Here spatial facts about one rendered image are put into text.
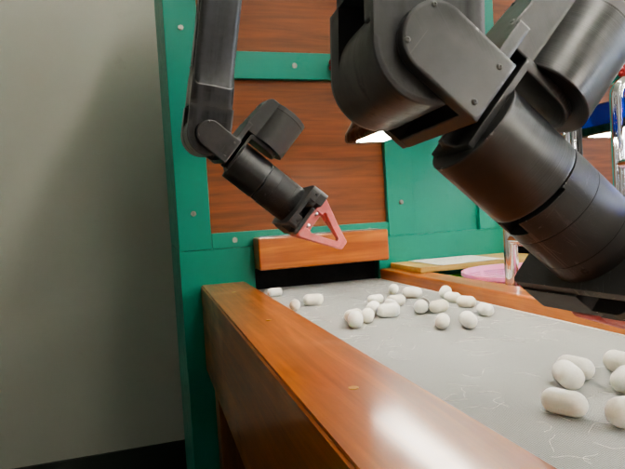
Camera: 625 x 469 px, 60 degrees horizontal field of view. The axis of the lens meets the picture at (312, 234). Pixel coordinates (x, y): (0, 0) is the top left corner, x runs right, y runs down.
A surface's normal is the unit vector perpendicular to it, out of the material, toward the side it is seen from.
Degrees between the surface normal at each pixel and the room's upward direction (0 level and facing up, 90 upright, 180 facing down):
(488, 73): 89
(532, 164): 101
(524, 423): 0
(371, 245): 90
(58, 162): 90
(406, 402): 0
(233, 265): 90
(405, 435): 0
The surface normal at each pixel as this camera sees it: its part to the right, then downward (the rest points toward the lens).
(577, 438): -0.06, -1.00
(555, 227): -0.24, 0.59
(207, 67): 0.32, -0.05
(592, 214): 0.15, 0.17
